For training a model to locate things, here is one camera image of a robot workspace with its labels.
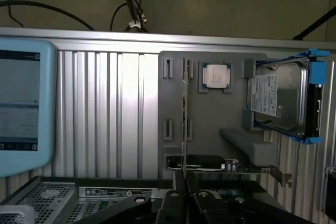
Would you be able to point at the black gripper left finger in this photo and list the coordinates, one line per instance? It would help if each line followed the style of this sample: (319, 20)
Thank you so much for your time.
(173, 208)

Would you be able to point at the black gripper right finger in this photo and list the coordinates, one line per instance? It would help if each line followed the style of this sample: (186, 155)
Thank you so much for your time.
(204, 208)

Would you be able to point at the black graphics card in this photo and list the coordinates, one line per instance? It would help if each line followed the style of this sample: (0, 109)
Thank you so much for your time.
(199, 162)

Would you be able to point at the grey metal PC case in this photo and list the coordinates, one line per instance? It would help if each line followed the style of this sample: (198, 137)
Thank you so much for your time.
(115, 192)

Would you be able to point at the grey parts rack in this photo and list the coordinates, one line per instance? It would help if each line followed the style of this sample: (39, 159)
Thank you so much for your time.
(228, 108)

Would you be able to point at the silver hard disk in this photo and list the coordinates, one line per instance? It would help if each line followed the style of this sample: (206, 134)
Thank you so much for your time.
(286, 103)

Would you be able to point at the silver CPU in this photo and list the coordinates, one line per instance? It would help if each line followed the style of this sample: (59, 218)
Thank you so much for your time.
(216, 75)

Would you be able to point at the light blue teach pendant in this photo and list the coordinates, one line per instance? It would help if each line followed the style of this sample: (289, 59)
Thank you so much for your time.
(47, 103)

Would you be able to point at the blue plastic disk caddy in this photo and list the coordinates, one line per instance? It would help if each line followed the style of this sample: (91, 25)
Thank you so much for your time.
(317, 74)

